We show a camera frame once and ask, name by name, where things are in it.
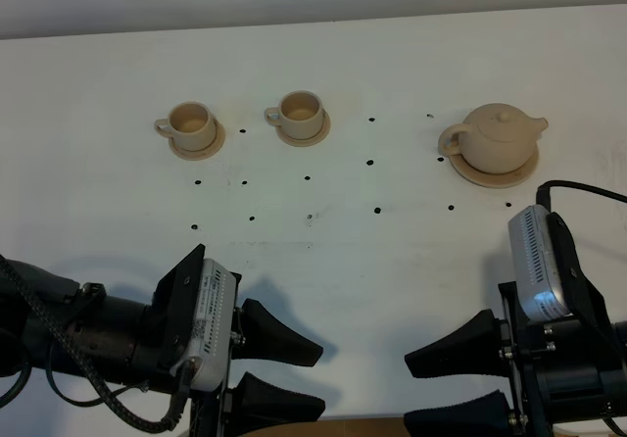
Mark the beige ceramic teapot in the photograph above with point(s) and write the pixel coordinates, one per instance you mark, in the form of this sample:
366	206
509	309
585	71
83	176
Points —
494	138

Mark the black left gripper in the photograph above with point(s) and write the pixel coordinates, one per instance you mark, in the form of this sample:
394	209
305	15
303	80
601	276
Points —
255	404

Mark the beige teapot saucer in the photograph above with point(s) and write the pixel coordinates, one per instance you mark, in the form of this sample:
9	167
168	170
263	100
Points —
496	181

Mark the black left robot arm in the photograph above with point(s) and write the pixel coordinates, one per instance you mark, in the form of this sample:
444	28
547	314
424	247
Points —
151	364

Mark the right beige teacup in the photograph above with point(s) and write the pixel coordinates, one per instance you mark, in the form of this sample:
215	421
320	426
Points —
299	114

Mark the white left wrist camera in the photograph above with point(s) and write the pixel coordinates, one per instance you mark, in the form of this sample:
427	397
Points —
208	347

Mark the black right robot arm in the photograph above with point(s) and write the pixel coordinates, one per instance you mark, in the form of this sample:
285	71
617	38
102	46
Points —
618	358

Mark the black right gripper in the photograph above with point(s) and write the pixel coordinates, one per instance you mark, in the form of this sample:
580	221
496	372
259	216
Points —
562	370

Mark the left beige cup saucer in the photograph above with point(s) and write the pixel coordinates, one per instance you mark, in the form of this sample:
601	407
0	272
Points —
205	153

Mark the left beige teacup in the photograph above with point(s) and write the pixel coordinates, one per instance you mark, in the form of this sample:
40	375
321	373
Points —
189	126

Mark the right beige cup saucer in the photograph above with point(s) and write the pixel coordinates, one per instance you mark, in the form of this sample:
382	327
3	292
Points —
326	126

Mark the beige cup saucer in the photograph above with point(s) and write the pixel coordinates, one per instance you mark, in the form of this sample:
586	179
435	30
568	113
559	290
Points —
326	126
205	153

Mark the beige teacup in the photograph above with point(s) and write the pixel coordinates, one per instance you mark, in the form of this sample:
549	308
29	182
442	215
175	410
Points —
299	114
189	126

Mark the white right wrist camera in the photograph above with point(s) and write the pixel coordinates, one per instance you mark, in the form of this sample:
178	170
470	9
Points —
537	279

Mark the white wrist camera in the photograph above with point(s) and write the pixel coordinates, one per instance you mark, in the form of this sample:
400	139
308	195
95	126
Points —
208	347
537	279

